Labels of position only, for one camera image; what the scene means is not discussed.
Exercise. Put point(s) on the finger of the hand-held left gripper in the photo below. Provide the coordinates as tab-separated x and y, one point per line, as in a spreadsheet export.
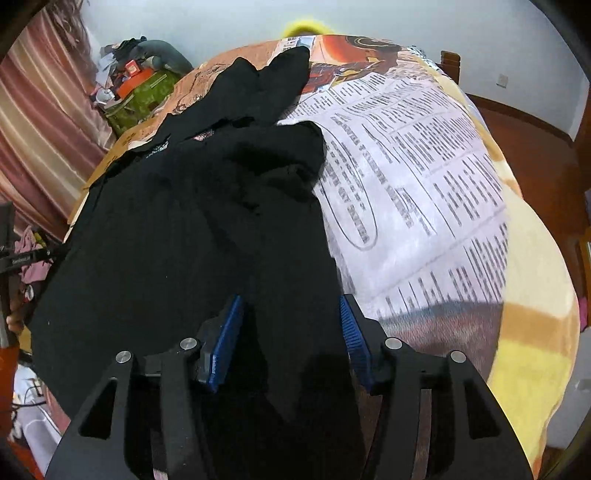
32	260

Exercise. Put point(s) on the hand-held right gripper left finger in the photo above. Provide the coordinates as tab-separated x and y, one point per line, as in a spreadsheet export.
228	332

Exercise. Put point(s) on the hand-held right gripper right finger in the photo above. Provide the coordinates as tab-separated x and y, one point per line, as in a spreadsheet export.
353	332

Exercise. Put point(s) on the black t-shirt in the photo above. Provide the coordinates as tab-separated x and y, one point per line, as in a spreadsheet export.
161	230

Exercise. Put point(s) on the cluttered clothes pile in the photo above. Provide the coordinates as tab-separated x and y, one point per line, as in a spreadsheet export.
108	60

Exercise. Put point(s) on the person's left hand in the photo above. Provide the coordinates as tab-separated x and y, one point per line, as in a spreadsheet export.
14	319

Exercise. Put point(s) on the pink cloth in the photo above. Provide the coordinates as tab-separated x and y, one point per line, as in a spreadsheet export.
30	272

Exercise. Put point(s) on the striped pink curtain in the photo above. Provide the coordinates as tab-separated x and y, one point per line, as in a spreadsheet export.
41	115

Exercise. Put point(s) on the grey cloth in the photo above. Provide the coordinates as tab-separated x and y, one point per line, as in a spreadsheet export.
30	415

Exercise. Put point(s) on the printed blanket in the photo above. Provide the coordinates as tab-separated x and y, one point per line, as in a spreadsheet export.
415	184

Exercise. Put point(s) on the green fabric storage bag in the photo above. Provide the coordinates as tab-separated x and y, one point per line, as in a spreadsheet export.
143	99

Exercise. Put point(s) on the orange box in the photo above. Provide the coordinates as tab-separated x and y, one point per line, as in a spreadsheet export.
138	82

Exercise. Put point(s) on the small red box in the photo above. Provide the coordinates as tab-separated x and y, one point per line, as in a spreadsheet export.
131	68

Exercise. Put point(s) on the yellow pillow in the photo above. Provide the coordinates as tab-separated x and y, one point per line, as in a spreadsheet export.
302	27

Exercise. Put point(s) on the wooden bed post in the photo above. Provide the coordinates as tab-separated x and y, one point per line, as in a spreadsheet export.
450	62

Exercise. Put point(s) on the white wall socket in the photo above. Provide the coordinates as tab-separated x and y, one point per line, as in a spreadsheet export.
502	79

